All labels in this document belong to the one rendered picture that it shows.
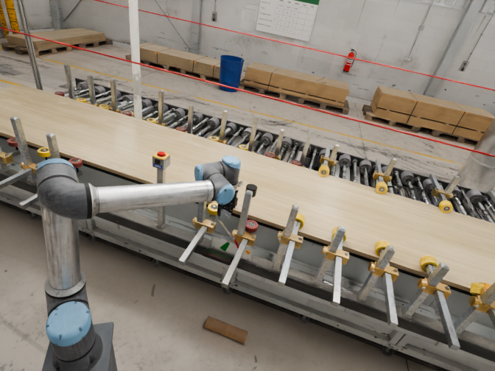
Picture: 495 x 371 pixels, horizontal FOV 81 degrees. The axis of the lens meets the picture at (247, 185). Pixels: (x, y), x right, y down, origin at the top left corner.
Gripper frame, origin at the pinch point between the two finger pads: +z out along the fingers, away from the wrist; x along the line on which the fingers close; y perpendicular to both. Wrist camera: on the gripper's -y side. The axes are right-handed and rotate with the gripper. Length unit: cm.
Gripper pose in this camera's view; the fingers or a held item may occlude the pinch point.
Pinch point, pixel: (219, 217)
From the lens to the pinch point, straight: 157.4
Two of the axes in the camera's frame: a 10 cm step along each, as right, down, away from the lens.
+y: 9.4, 2.9, -1.7
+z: -1.5, 8.2, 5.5
